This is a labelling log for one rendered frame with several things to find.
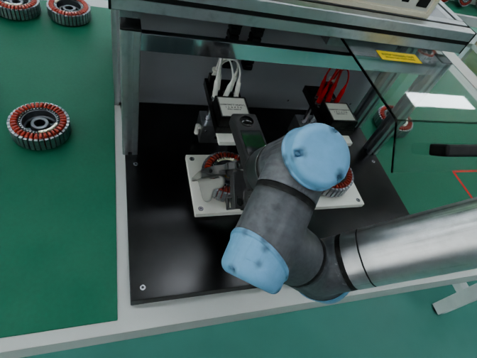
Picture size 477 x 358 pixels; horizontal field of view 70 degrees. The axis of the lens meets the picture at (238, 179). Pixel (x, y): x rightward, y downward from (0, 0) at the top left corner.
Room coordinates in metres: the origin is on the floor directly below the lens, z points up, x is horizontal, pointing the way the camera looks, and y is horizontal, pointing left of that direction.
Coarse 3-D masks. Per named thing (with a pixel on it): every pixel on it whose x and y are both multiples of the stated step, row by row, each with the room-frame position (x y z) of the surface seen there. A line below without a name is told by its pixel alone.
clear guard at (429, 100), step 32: (384, 64) 0.61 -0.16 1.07; (416, 64) 0.66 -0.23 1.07; (448, 64) 0.71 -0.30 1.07; (384, 96) 0.51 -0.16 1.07; (416, 96) 0.55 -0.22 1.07; (448, 96) 0.59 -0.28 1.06; (416, 128) 0.47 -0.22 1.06; (448, 128) 0.50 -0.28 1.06; (416, 160) 0.44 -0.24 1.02; (448, 160) 0.48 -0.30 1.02
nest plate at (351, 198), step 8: (352, 184) 0.59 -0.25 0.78; (352, 192) 0.57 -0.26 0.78; (320, 200) 0.51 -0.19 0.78; (328, 200) 0.51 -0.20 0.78; (336, 200) 0.52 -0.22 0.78; (344, 200) 0.53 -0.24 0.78; (352, 200) 0.54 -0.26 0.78; (360, 200) 0.55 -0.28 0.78; (320, 208) 0.49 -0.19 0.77; (328, 208) 0.50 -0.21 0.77
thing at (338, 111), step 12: (312, 96) 0.69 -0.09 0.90; (324, 96) 0.71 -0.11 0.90; (312, 108) 0.66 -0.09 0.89; (324, 108) 0.64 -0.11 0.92; (336, 108) 0.65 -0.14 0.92; (348, 108) 0.66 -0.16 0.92; (312, 120) 0.69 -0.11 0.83; (324, 120) 0.62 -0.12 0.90; (336, 120) 0.61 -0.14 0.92; (348, 120) 0.62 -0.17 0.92; (348, 132) 0.62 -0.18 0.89; (348, 144) 0.60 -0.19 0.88
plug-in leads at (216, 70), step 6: (222, 60) 0.59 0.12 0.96; (228, 60) 0.59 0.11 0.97; (234, 60) 0.58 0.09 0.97; (216, 66) 0.59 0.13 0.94; (210, 72) 0.60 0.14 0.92; (216, 72) 0.59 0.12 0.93; (240, 72) 0.57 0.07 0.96; (210, 78) 0.59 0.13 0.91; (216, 78) 0.55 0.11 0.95; (234, 78) 0.59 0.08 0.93; (240, 78) 0.57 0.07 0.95; (210, 84) 0.59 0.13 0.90; (216, 84) 0.55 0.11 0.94; (228, 84) 0.56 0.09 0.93; (234, 84) 0.59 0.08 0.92; (240, 84) 0.57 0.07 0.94; (216, 90) 0.55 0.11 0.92; (228, 90) 0.55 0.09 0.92; (234, 90) 0.57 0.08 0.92; (228, 96) 0.56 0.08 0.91; (234, 96) 0.57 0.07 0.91
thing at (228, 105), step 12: (204, 84) 0.59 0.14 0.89; (216, 96) 0.53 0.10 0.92; (240, 96) 0.59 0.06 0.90; (216, 108) 0.50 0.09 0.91; (228, 108) 0.51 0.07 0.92; (240, 108) 0.52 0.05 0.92; (216, 120) 0.49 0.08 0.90; (228, 120) 0.48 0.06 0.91; (216, 132) 0.48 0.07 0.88; (228, 132) 0.49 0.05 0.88; (228, 144) 0.47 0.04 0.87
